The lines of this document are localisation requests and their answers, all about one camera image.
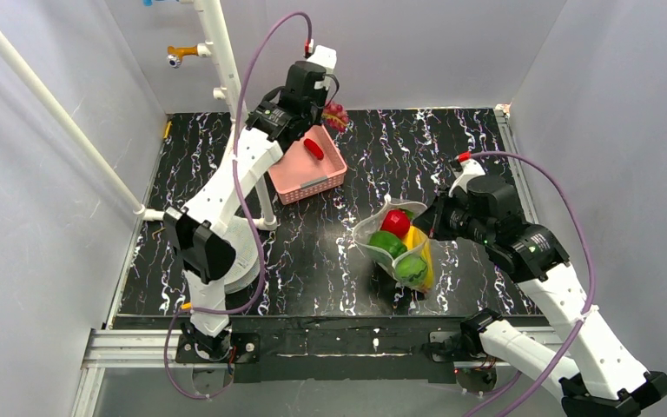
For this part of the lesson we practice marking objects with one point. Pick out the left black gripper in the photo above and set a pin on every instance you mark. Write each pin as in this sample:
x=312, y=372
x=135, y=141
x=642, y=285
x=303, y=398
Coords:
x=311, y=113

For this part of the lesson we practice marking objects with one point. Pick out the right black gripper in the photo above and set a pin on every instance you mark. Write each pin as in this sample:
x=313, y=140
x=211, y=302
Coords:
x=431, y=217

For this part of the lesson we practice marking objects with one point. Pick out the purple toy grapes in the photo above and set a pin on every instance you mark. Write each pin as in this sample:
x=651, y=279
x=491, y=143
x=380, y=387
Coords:
x=336, y=117

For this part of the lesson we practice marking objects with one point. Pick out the yellow toy bananas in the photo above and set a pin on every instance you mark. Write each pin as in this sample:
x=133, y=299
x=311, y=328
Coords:
x=417, y=240

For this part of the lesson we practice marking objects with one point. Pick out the red toy pepper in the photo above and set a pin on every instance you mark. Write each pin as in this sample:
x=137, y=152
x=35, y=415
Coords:
x=397, y=222

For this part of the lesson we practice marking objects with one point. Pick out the green toy watermelon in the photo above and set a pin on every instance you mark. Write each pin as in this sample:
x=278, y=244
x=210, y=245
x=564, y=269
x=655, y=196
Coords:
x=412, y=270

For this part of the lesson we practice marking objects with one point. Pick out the clear polka dot zip bag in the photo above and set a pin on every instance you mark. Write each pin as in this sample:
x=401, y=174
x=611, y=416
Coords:
x=365, y=228

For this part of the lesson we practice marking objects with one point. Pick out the green toy vegetable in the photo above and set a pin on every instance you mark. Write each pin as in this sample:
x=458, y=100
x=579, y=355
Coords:
x=389, y=242

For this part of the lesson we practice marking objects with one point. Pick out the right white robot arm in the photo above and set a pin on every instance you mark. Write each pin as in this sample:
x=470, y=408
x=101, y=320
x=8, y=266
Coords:
x=592, y=373

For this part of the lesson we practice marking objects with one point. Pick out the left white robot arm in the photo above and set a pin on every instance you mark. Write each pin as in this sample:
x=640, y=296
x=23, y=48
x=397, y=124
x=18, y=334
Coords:
x=215, y=245

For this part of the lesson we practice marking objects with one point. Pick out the red toy chili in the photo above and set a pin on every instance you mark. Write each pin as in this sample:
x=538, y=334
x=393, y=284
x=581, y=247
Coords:
x=314, y=149

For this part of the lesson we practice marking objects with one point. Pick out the pink plastic basket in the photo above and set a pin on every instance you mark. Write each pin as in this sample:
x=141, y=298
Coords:
x=298, y=175

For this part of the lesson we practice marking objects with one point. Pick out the orange toy faucet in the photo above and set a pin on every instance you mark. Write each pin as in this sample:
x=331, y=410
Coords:
x=176, y=55

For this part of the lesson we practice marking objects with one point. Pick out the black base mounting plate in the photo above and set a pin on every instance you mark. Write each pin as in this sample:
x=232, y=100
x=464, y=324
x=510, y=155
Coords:
x=336, y=348

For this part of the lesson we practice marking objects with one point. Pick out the blue toy faucet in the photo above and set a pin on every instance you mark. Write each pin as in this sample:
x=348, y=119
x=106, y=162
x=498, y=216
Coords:
x=149, y=3

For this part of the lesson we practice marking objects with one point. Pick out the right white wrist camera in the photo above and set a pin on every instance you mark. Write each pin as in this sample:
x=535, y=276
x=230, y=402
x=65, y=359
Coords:
x=467, y=170

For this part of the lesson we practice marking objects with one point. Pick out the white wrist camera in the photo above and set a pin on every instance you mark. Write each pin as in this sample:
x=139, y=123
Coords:
x=467, y=170
x=321, y=57

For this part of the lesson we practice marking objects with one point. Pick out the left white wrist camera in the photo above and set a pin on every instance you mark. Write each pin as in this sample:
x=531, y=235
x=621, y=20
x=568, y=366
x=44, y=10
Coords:
x=321, y=57

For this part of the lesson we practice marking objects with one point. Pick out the white PVC pipe frame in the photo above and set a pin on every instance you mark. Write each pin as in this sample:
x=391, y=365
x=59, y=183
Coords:
x=78, y=122

